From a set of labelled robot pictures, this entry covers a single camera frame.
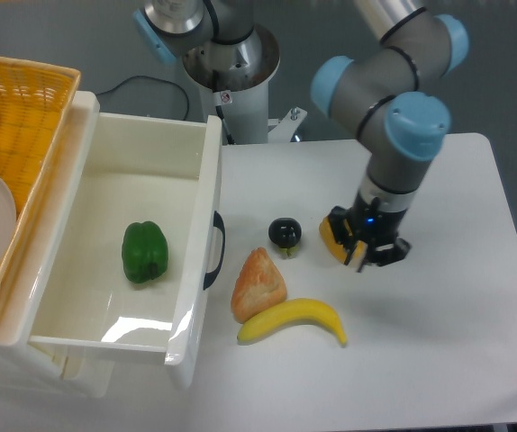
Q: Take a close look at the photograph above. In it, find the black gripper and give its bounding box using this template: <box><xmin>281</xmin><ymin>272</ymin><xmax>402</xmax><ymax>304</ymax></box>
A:
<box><xmin>327</xmin><ymin>192</ymin><xmax>411</xmax><ymax>272</ymax></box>

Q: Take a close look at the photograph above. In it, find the black top drawer handle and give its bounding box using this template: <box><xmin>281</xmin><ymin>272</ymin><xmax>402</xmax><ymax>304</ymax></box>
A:
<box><xmin>203</xmin><ymin>211</ymin><xmax>226</xmax><ymax>290</ymax></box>

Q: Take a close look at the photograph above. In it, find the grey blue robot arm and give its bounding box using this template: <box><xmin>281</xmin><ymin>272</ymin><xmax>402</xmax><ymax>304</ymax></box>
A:
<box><xmin>133</xmin><ymin>1</ymin><xmax>469</xmax><ymax>268</ymax></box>

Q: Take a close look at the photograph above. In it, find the white drawer cabinet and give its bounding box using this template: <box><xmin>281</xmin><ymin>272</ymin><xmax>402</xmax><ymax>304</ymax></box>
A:
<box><xmin>0</xmin><ymin>91</ymin><xmax>113</xmax><ymax>398</ymax></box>

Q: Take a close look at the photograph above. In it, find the yellow bell pepper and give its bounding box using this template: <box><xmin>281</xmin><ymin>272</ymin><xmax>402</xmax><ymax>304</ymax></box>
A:
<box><xmin>319</xmin><ymin>217</ymin><xmax>367</xmax><ymax>269</ymax></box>

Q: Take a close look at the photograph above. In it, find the black round fruit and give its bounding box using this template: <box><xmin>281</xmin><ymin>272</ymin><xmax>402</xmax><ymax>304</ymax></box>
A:
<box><xmin>268</xmin><ymin>218</ymin><xmax>303</xmax><ymax>258</ymax></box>

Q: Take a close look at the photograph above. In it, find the yellow banana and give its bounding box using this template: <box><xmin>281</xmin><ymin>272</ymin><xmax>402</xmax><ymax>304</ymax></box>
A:
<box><xmin>237</xmin><ymin>298</ymin><xmax>348</xmax><ymax>347</ymax></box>

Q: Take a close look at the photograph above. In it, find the orange peeled segment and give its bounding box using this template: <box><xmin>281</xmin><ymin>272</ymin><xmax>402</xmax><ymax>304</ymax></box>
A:
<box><xmin>231</xmin><ymin>247</ymin><xmax>287</xmax><ymax>323</ymax></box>

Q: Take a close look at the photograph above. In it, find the green bell pepper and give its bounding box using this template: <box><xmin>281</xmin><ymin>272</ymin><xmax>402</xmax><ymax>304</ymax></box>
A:
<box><xmin>121</xmin><ymin>220</ymin><xmax>169</xmax><ymax>284</ymax></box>

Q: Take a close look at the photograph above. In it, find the orange woven basket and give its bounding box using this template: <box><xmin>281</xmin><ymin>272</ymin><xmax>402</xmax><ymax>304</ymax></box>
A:
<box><xmin>0</xmin><ymin>57</ymin><xmax>81</xmax><ymax>288</ymax></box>

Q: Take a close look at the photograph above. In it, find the metal table bracket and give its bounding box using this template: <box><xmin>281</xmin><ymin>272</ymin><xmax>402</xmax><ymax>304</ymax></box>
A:
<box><xmin>268</xmin><ymin>106</ymin><xmax>308</xmax><ymax>144</ymax></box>

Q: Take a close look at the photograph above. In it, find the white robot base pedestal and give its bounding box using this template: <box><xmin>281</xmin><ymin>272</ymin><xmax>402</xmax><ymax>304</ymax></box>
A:
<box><xmin>182</xmin><ymin>24</ymin><xmax>280</xmax><ymax>144</ymax></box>

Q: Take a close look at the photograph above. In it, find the black cable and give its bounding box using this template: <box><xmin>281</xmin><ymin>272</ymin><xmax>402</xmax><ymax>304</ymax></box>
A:
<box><xmin>95</xmin><ymin>75</ymin><xmax>190</xmax><ymax>122</ymax></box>

